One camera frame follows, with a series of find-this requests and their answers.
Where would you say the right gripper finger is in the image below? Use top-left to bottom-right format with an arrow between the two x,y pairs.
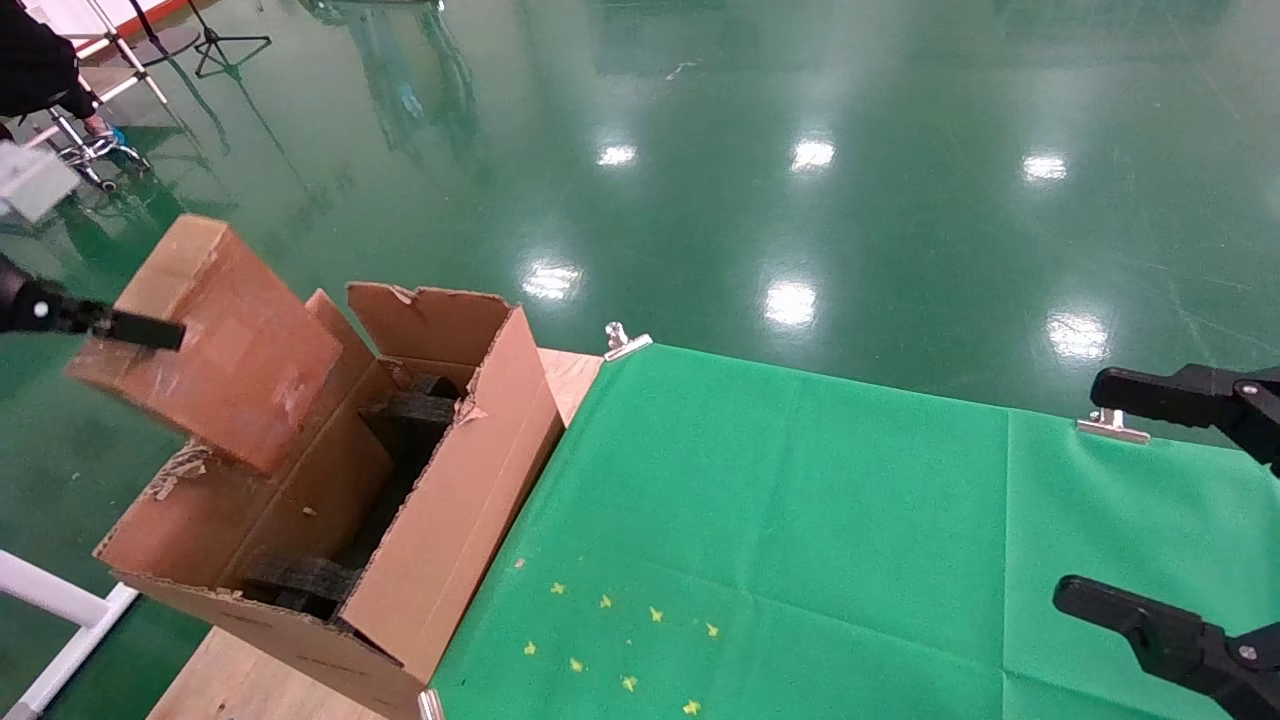
1088,365 -> 1280,479
1052,577 -> 1280,720

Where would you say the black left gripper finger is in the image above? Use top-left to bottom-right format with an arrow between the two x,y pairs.
0,255 -> 187,351

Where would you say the small brown cardboard box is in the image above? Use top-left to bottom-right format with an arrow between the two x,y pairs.
65,213 -> 346,476

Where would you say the large open cardboard carton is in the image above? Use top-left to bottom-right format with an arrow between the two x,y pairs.
95,282 -> 566,720

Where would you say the chrome swivel stool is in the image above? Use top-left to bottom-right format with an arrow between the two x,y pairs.
50,105 -> 151,191

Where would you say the white metal shelf cart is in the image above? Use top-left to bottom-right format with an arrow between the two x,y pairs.
0,548 -> 141,720

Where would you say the green table cloth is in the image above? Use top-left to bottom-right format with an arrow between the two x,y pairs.
430,343 -> 1280,720

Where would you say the seated person in black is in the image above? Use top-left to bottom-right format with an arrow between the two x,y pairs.
0,0 -> 129,151

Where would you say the black upright stand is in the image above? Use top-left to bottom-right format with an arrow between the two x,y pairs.
128,0 -> 201,67

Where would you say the black foam block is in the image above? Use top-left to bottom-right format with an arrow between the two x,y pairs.
358,390 -> 461,471
240,548 -> 361,621

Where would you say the black tripod stand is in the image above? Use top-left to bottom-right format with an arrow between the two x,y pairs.
185,0 -> 273,79

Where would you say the white work table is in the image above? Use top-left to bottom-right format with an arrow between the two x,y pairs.
20,0 -> 171,106

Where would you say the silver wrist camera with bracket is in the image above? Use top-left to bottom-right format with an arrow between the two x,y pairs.
0,140 -> 81,223

